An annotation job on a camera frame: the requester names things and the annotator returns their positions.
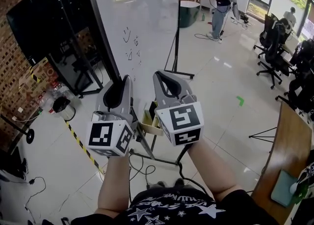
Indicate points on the yellow black floor tape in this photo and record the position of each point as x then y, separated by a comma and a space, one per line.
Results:
81, 143

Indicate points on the large black screen on stand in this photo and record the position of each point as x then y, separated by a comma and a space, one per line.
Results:
49, 23

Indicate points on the white green device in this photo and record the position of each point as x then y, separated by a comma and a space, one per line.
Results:
303, 184

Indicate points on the green bottle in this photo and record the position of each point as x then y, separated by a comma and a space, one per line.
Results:
202, 17

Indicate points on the white power strip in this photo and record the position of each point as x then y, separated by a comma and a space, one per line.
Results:
239, 22

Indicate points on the beige whiteboard tray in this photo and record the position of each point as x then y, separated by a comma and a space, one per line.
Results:
149, 126

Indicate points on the black star-print shirt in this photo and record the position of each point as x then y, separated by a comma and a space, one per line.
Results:
171, 209

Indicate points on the black stand leg with wheel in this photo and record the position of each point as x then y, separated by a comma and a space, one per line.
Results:
29, 136

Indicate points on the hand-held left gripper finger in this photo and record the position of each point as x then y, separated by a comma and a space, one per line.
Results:
128, 96
100, 100

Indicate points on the green floor tape mark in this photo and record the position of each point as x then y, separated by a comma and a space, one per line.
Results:
241, 101

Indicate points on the black tripod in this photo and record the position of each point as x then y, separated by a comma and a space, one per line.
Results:
263, 135

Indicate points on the round white table green base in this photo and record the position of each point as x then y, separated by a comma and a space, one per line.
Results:
189, 13

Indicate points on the pile of clear plastic bottles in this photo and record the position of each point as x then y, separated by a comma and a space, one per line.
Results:
59, 90

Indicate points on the patterned cardboard box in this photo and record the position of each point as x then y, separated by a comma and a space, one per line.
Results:
39, 84

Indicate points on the person's left forearm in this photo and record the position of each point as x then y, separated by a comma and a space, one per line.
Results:
114, 184

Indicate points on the teal pad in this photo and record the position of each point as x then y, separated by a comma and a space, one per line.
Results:
283, 188

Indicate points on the person's right forearm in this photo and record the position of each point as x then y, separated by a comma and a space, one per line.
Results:
211, 170

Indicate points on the black office chair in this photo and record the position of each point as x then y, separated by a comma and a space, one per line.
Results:
266, 37
301, 89
276, 55

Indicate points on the person's shoe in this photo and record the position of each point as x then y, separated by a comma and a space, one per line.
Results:
179, 182
160, 184

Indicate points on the wooden desk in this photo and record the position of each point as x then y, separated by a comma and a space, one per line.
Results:
284, 150

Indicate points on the large white whiteboard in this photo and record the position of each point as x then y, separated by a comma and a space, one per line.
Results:
142, 35

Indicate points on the white bin with black bag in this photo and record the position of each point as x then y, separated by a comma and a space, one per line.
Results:
64, 110

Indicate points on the person's left shoe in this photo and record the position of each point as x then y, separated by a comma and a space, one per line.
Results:
160, 184

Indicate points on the black bag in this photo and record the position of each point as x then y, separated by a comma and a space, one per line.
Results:
12, 162

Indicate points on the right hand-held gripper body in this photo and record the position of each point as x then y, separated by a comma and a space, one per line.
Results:
184, 118

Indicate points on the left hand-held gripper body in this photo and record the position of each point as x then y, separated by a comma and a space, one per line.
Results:
101, 134

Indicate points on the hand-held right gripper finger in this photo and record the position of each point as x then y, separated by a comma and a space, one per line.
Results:
182, 85
159, 91

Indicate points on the person's right shoe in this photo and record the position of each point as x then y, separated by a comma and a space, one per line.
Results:
179, 182

